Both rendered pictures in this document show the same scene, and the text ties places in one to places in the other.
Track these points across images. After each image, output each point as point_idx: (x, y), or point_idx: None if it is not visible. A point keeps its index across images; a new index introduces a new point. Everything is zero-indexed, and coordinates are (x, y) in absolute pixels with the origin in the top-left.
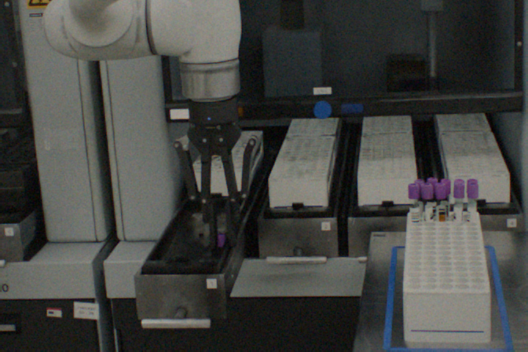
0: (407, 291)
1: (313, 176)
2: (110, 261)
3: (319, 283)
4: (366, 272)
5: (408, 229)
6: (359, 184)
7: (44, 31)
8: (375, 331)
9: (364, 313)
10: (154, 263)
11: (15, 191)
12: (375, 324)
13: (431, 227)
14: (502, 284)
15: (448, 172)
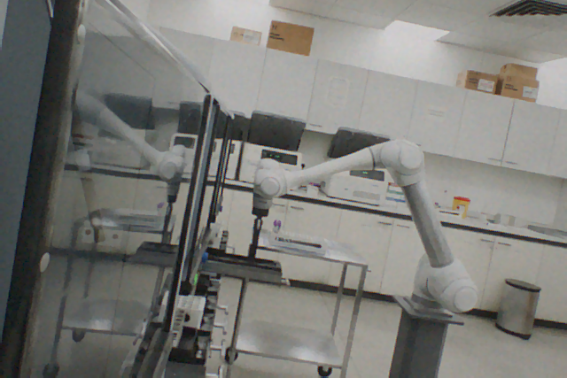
0: (327, 242)
1: (217, 234)
2: None
3: None
4: (283, 250)
5: (285, 235)
6: (221, 233)
7: (278, 189)
8: (322, 255)
9: (312, 254)
10: (277, 266)
11: (200, 272)
12: (317, 254)
13: (283, 233)
14: None
15: (219, 224)
